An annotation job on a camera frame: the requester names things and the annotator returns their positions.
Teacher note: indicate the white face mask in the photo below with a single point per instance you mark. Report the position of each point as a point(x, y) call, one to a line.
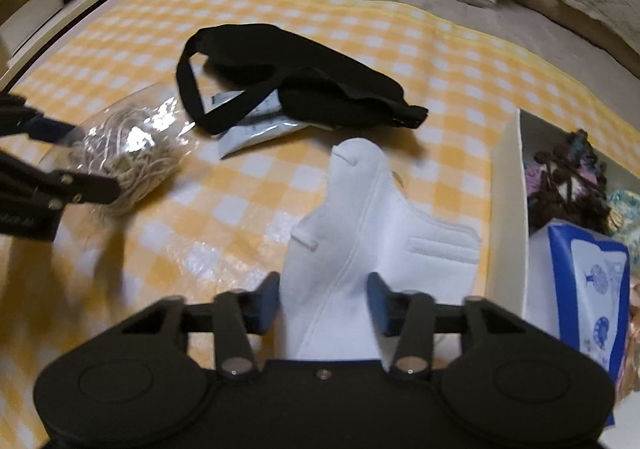
point(370, 229)

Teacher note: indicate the blue tissue packet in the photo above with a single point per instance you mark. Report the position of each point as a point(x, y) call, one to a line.
point(590, 279)

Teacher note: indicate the clear bag of rubber bands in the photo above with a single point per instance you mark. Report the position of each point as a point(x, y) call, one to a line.
point(135, 154)

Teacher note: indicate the dark brown scrunchie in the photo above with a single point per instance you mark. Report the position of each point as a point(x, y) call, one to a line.
point(560, 179)

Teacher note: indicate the white flat box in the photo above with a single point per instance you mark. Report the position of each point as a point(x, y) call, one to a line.
point(35, 14)

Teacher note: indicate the small clear packet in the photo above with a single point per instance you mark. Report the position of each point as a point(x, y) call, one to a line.
point(250, 139)

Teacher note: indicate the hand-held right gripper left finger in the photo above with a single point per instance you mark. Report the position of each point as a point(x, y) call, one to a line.
point(267, 301)

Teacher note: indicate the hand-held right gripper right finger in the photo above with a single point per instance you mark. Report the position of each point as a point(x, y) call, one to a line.
point(377, 304)

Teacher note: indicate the black eye mask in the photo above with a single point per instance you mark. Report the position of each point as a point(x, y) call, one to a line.
point(310, 84)

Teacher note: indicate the white cardboard box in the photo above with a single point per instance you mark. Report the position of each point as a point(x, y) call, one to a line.
point(510, 229)

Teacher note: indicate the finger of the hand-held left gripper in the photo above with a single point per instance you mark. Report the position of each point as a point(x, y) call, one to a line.
point(75, 189)
point(50, 129)

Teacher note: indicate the yellow checked mat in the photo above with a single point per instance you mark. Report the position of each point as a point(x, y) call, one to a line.
point(350, 29)

